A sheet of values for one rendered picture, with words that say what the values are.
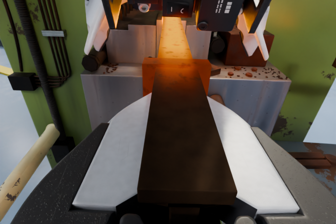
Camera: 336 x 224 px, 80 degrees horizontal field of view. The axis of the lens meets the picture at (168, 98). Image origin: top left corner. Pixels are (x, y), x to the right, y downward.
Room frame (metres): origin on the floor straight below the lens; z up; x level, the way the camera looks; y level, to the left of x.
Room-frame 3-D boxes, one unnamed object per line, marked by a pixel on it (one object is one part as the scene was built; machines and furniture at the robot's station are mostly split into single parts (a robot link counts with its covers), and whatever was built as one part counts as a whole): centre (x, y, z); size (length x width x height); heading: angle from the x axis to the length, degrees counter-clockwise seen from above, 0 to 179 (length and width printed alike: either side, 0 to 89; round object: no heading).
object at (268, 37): (0.45, -0.15, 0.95); 0.12 x 0.09 x 0.07; 1
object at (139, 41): (0.60, 0.03, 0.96); 0.42 x 0.20 x 0.09; 1
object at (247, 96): (0.61, -0.03, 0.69); 0.56 x 0.38 x 0.45; 1
